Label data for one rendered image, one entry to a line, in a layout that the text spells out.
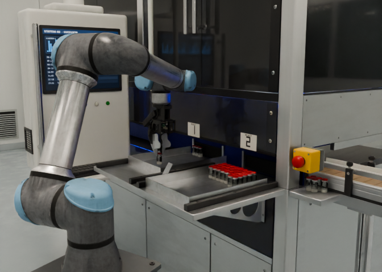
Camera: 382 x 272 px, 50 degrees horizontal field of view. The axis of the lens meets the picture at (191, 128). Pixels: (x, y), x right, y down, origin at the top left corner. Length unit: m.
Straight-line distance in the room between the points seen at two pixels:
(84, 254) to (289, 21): 0.94
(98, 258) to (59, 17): 1.26
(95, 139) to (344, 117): 1.18
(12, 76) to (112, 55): 5.55
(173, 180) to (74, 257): 0.58
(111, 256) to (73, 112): 0.39
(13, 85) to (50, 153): 5.54
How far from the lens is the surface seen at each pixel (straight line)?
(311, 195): 1.43
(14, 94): 6.65
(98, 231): 1.03
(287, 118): 1.42
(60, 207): 1.05
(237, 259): 1.75
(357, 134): 1.77
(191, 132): 1.82
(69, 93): 1.15
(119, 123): 2.15
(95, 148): 2.11
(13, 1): 6.71
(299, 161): 1.36
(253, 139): 1.53
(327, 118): 1.58
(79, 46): 1.17
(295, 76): 1.41
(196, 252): 1.97
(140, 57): 1.15
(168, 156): 1.91
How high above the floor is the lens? 1.32
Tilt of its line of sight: 9 degrees down
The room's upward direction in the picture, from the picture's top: straight up
